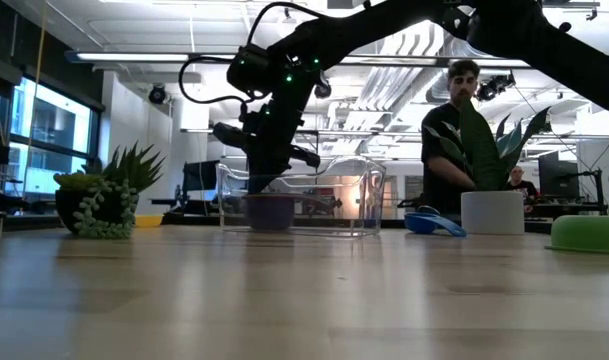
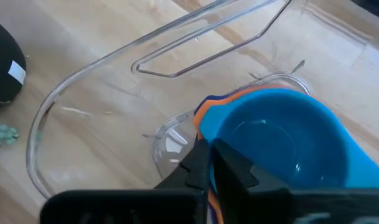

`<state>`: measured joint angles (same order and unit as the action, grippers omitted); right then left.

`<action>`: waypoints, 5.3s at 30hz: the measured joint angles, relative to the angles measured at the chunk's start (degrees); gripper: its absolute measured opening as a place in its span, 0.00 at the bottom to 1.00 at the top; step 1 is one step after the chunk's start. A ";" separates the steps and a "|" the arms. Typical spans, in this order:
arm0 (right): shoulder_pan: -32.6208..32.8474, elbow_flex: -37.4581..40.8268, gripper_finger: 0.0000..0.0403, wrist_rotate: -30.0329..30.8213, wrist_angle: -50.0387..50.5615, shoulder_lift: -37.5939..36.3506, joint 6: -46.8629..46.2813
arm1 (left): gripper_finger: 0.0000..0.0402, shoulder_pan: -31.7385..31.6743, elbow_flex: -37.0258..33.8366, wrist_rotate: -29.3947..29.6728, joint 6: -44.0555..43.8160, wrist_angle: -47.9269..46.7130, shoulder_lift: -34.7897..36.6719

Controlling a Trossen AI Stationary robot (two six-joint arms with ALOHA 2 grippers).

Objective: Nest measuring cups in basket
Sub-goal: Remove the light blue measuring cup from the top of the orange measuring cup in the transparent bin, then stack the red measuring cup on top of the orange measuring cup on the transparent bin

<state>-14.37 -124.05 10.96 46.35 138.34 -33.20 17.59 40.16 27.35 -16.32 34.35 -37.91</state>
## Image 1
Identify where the black aluminium table frame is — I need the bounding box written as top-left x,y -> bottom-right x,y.
0,212 -> 609,235

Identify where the clear plastic basket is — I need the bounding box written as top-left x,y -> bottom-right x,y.
216,155 -> 388,239

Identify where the blue measuring cup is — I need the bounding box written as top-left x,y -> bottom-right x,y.
403,205 -> 469,239

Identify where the yellow measuring cup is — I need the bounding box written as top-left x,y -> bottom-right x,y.
133,213 -> 164,229

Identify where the purple bowl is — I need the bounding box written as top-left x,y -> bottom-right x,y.
244,197 -> 338,232

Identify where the yellow power cable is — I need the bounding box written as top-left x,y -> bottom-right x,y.
19,9 -> 48,214

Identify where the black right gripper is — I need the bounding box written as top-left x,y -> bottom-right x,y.
211,87 -> 323,196

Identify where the black background rig stand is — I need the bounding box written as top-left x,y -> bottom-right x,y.
558,168 -> 609,216

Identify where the black background table frame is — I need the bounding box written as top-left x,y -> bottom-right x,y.
180,127 -> 433,211

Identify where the black ceiling rail fixture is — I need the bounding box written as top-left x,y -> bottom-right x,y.
541,0 -> 601,21

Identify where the succulent plant in dark pot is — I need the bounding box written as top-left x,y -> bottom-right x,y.
53,141 -> 166,240

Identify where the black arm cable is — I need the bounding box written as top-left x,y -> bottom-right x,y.
177,55 -> 253,106

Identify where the person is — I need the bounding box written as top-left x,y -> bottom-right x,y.
420,59 -> 485,217
503,166 -> 540,204

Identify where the black computer monitor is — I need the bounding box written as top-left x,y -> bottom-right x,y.
537,151 -> 580,200
182,159 -> 220,194

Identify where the navy measuring cup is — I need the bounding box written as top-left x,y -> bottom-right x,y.
243,193 -> 296,211

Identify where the black linear light bar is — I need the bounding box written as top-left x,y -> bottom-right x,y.
66,49 -> 609,70

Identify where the snake plant in white pot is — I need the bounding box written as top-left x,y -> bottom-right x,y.
426,94 -> 553,236

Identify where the green measuring cup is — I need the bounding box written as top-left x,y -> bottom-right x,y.
544,214 -> 609,255

